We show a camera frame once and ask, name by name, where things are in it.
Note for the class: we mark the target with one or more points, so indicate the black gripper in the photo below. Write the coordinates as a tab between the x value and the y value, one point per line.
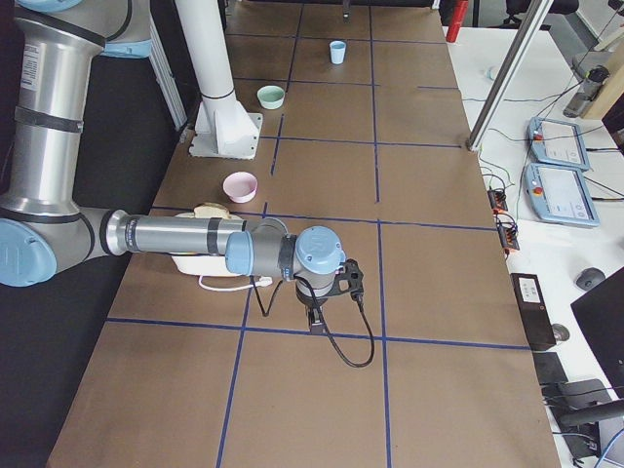
312	305

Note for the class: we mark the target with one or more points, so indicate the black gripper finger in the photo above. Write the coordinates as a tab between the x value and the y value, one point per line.
345	9

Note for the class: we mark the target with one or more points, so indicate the light blue cup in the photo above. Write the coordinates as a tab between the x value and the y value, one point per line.
337	51

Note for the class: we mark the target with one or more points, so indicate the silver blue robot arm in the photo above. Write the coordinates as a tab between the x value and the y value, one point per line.
43	232

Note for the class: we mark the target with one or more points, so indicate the red bottle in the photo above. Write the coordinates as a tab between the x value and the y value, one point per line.
458	15

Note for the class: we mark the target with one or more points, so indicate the mint green bowl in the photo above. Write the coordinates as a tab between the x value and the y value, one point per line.
271	97

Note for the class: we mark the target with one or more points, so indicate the cream white toaster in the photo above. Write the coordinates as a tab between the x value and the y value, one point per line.
201	265

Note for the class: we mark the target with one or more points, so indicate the pink bowl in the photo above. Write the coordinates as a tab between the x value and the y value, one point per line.
240	187

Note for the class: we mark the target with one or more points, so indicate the black orange power strip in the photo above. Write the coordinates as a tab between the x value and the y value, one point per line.
506	225

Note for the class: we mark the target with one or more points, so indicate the black box with label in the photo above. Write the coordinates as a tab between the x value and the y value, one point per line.
533	312

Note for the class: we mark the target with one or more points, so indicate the upper blue teach pendant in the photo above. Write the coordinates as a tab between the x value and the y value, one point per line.
558	143

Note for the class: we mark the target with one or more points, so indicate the blue teach pendant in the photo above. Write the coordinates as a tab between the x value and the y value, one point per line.
559	194
558	143

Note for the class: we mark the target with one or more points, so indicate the lower blue teach pendant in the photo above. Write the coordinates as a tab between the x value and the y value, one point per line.
559	194

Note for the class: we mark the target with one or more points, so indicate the black computer mouse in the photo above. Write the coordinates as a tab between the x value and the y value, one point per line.
588	278

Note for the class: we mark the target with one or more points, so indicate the black monitor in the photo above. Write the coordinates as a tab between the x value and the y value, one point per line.
599	315

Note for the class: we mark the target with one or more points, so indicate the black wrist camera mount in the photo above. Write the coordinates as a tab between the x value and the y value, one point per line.
349	279

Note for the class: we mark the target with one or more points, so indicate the aluminium frame post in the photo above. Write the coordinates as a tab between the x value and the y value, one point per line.
535	15

